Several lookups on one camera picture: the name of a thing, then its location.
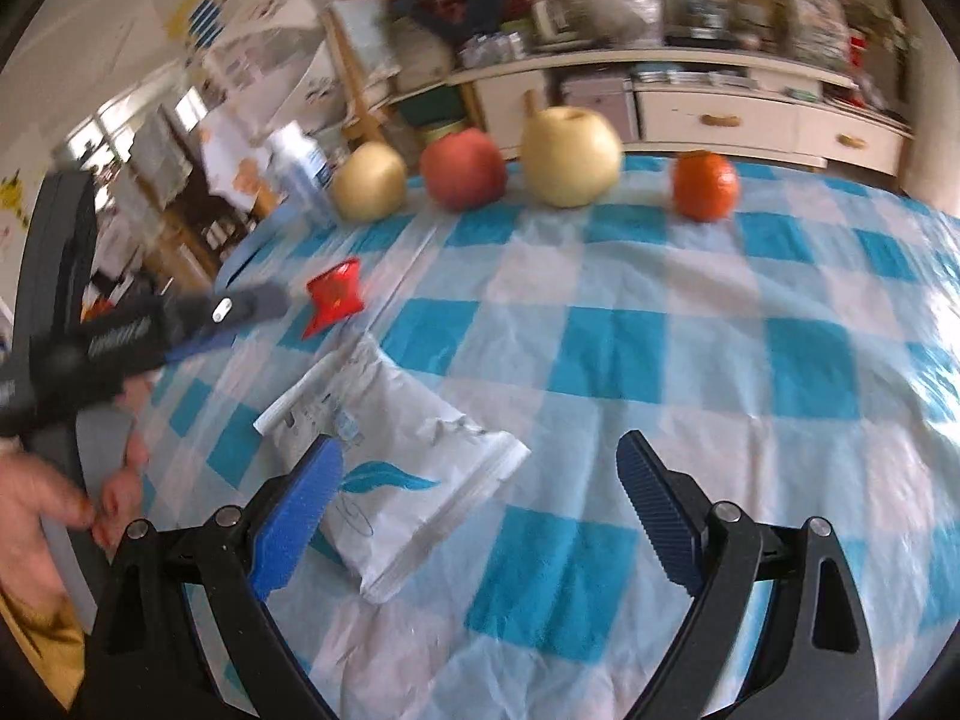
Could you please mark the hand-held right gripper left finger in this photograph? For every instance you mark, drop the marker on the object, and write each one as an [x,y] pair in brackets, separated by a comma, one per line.
[292,517]

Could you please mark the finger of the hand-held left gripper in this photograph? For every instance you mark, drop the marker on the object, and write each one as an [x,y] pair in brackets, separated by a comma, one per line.
[247,304]
[199,349]

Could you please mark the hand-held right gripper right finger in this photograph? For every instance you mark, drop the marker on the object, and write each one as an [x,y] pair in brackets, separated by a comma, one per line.
[660,510]

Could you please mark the red wrapper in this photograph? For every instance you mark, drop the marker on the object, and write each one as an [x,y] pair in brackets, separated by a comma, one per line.
[337,296]

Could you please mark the person's left hand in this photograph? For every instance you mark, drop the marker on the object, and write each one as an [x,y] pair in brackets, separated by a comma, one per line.
[30,517]

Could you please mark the white plastic bottle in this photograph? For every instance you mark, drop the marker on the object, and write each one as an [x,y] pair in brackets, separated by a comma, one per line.
[300,172]

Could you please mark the dining table with floral cloth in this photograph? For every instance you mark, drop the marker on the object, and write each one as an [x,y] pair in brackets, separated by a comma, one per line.
[236,161]

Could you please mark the dark chair with grey cover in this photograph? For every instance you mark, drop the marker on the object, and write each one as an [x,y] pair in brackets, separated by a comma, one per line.
[157,187]

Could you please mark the blue checked plastic tablecloth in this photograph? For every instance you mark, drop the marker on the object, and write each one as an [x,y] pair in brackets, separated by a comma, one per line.
[637,360]

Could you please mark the small yellow pear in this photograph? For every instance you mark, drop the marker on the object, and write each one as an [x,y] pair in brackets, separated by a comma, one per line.
[369,184]

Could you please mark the white mesh food cover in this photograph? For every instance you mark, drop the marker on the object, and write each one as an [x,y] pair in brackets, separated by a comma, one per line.
[270,52]

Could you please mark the red apple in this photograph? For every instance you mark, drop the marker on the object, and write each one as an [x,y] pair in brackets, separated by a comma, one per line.
[463,169]

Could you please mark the wooden chair with towel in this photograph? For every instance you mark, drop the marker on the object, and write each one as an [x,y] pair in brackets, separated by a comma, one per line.
[360,75]

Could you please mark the green waste bin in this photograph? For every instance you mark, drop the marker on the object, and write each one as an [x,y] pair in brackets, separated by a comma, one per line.
[431,120]

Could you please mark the yellow garment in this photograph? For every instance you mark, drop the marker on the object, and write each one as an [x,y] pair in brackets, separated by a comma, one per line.
[37,645]

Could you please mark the orange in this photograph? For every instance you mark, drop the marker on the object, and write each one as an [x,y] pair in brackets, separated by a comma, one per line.
[705,186]

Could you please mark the row of small bottles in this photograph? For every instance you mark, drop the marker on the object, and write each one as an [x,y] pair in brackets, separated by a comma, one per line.
[491,49]

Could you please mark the large yellow pear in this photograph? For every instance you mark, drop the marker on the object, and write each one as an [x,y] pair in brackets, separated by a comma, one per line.
[571,157]

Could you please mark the cream television cabinet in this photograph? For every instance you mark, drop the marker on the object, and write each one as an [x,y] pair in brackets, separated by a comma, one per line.
[720,120]

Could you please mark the silver metal case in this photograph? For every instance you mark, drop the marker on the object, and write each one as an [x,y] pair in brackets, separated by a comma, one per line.
[598,109]

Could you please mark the white electric kettle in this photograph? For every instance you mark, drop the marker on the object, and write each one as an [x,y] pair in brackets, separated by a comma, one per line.
[551,19]

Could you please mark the clear plastic bag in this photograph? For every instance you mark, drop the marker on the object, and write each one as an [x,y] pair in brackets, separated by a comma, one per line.
[619,13]

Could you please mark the printed shopping bag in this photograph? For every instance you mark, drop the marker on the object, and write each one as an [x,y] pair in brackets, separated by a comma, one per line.
[819,22]

